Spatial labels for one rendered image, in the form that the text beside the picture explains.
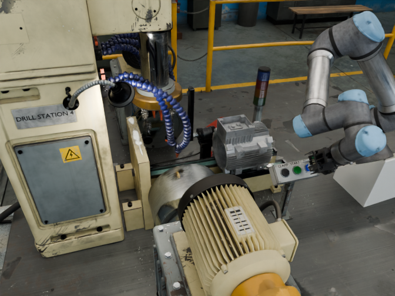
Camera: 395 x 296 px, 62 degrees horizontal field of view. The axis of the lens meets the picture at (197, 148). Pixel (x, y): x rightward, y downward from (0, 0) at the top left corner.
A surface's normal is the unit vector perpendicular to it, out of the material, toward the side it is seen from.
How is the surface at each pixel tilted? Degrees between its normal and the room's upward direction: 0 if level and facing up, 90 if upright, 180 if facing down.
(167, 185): 32
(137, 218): 90
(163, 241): 0
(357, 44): 103
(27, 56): 90
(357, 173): 90
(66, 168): 90
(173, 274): 0
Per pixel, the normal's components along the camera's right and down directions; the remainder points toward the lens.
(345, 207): 0.03, -0.79
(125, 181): 0.30, 0.58
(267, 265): 0.38, 0.27
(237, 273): 0.10, 0.36
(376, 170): -0.93, 0.20
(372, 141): 0.21, -0.28
